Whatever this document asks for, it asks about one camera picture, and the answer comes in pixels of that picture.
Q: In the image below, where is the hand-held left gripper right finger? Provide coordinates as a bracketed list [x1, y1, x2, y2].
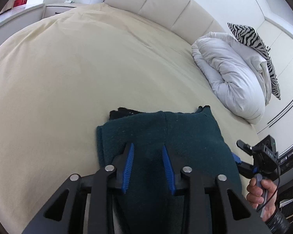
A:
[162, 145, 271, 234]

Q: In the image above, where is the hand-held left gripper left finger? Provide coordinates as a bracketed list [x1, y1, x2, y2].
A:
[22, 143, 135, 234]

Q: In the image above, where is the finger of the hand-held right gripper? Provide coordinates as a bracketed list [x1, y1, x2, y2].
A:
[233, 153, 258, 179]
[236, 139, 256, 155]

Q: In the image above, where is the dark green sweater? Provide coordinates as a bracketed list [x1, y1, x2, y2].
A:
[96, 105, 243, 234]

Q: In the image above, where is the person's right forearm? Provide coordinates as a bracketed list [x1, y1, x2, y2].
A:
[265, 208, 292, 231]

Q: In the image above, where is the person's right hand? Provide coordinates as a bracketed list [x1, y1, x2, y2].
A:
[246, 175, 280, 222]

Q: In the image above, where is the dark furniture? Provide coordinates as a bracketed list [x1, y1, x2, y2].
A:
[277, 149, 293, 222]

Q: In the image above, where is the white duvet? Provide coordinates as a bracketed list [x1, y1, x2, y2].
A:
[192, 32, 271, 125]

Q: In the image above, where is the bed with beige sheet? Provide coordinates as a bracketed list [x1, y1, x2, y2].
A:
[0, 4, 259, 234]

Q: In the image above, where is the white wardrobe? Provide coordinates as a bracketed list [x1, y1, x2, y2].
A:
[264, 17, 293, 86]

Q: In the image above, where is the zebra print pillow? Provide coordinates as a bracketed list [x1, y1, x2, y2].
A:
[228, 23, 282, 100]

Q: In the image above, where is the cream padded headboard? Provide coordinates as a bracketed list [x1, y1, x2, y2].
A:
[105, 0, 226, 48]

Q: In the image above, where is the white nightstand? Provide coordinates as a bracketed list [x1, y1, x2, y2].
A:
[44, 2, 85, 17]

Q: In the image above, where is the white window ledge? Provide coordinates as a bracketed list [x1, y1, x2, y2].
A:
[0, 3, 45, 43]

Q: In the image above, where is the black cable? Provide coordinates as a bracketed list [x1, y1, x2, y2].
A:
[260, 160, 281, 218]

